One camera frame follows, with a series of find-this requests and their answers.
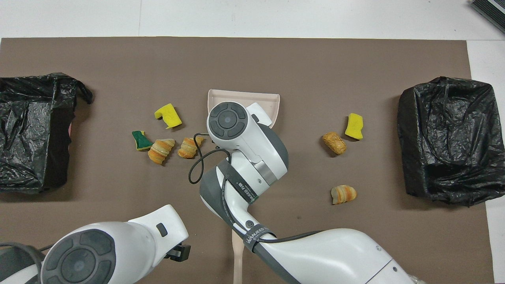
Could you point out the bin with black bag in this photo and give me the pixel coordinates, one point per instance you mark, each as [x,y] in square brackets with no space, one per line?
[27,134]
[449,142]

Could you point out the black ribbed object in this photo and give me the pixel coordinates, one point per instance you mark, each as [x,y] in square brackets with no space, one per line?
[491,12]

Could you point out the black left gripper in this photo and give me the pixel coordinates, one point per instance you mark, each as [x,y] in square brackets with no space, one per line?
[179,252]

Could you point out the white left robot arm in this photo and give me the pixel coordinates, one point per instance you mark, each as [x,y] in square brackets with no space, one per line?
[118,244]

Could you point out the beige plastic dustpan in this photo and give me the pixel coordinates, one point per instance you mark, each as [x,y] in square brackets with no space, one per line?
[272,102]

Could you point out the brown bread roll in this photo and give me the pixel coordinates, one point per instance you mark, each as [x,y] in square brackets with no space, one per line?
[334,142]

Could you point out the green and yellow sponge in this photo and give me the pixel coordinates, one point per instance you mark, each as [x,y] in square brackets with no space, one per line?
[140,140]

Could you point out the large sliced bread piece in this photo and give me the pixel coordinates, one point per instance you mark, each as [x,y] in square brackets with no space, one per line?
[161,150]

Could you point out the notched yellow sponge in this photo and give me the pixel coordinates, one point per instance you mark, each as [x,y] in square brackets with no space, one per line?
[169,114]

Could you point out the striped croissant bread piece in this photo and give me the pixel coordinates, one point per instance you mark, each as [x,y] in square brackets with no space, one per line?
[344,194]

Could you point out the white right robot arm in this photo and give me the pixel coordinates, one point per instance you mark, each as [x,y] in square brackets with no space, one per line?
[252,157]

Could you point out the small sliced bread piece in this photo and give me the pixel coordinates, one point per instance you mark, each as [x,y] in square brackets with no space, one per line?
[189,148]

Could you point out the wavy yellow sponge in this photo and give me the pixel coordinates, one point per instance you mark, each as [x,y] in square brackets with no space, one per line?
[354,126]

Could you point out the beige brush black bristles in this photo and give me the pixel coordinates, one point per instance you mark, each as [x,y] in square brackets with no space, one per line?
[238,260]

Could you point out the brown table mat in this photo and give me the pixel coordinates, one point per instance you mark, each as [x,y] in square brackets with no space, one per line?
[276,63]

